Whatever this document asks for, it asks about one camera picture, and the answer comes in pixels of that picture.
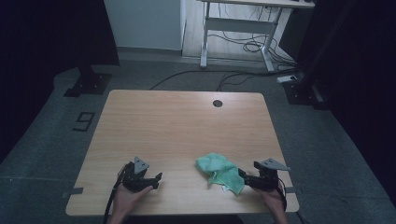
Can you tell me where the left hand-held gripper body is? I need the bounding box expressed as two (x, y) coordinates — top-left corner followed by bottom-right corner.
(120, 156), (157, 193)

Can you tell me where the black stand with square base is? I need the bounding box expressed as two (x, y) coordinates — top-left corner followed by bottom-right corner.
(283, 73), (329, 110)
(64, 60), (112, 98)

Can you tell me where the white desk frame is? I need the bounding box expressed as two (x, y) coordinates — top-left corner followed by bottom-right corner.
(197, 0), (316, 73)

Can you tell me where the long black floor cable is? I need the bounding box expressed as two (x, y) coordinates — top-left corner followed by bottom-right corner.
(148, 68), (300, 91)

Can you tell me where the white power strip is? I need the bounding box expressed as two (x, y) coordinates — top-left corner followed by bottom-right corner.
(276, 75), (299, 84)

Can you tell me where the tangle of black cables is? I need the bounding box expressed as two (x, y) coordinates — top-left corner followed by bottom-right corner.
(208, 31), (297, 69)

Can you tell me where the person's left hand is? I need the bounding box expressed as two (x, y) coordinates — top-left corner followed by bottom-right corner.
(109, 185), (154, 217)

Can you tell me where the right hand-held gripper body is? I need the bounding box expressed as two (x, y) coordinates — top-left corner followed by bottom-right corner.
(247, 157), (291, 192)

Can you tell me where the white partition panel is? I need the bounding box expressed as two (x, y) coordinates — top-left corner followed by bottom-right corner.
(103, 0), (188, 52)

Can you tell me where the black curtain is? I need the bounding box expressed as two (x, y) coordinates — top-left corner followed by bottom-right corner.
(295, 0), (396, 208)
(0, 0), (120, 163)

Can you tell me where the green microfibre cloth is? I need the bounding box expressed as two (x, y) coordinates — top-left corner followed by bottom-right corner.
(194, 152), (247, 196)

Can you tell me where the grey tape piece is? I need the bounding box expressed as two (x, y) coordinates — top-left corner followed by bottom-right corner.
(61, 187), (84, 199)
(283, 186), (303, 195)

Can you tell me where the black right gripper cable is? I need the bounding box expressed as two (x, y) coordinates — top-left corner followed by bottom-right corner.
(275, 175), (290, 213)

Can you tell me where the person's right hand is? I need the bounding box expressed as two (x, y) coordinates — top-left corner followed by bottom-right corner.
(253, 186), (289, 217)

